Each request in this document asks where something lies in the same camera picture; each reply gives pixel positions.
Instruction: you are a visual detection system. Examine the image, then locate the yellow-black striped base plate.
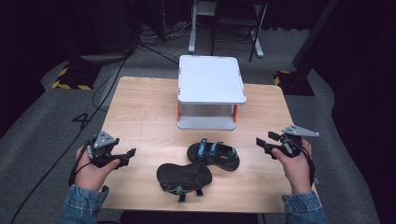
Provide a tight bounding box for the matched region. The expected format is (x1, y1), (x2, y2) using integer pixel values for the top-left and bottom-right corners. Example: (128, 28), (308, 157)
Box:
(50, 63), (103, 91)
(273, 69), (316, 97)

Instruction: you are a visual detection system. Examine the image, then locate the long black floor cable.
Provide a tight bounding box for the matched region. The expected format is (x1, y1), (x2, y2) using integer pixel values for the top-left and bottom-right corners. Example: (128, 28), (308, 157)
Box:
(8, 46), (134, 224)

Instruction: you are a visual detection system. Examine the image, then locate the black sandal with green trim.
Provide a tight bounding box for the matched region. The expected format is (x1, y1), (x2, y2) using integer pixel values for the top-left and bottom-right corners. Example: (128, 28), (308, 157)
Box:
(156, 161), (214, 203)

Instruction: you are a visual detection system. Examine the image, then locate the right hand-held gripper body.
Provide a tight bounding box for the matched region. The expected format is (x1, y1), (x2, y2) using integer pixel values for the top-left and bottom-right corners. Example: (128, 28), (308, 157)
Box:
(268, 124), (320, 159)

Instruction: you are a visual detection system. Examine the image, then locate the black slanted post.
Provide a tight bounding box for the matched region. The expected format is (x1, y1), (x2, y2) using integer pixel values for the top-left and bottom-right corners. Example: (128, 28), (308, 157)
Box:
(291, 0), (341, 77)

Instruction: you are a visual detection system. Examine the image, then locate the person's right hand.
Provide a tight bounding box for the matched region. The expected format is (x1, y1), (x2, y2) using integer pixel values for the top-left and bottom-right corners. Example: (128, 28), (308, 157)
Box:
(271, 138), (313, 196)

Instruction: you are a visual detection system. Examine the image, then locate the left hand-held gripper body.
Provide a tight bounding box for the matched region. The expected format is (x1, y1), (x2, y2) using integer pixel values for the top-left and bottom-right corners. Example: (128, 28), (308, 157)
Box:
(88, 130), (126, 169)

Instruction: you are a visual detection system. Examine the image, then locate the black sandal with blue straps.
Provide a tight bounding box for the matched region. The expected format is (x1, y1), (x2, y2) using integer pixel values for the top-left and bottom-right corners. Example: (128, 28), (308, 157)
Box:
(186, 137), (241, 173)

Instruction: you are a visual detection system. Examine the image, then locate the left hand-held gripper cable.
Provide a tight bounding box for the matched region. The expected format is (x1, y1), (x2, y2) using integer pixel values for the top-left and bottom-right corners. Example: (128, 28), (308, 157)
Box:
(67, 139), (94, 189)

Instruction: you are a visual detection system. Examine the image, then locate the white metal stand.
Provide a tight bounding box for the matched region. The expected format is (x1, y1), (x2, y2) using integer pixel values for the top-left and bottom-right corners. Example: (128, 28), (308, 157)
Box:
(187, 0), (219, 54)

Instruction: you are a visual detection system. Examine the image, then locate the white two-tier shoe rack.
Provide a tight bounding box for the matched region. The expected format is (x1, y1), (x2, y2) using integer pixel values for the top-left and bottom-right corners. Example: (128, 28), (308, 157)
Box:
(176, 54), (248, 132)

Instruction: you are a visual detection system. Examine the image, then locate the person's left hand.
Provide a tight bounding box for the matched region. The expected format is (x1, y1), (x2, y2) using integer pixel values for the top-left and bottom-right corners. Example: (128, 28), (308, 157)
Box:
(74, 145), (121, 192)

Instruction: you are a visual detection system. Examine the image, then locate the bundle of black cables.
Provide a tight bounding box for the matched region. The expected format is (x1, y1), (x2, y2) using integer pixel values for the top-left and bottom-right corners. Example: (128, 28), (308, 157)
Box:
(136, 21), (200, 64)

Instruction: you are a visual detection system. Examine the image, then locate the right hand-held gripper cable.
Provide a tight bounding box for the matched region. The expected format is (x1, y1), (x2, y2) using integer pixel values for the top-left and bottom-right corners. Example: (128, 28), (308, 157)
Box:
(288, 136), (317, 189)

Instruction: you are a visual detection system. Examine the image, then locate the hand-held gripper cable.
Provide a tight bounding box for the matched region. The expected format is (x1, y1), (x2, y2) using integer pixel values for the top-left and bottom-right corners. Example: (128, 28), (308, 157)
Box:
(288, 136), (317, 189)
(67, 139), (94, 189)

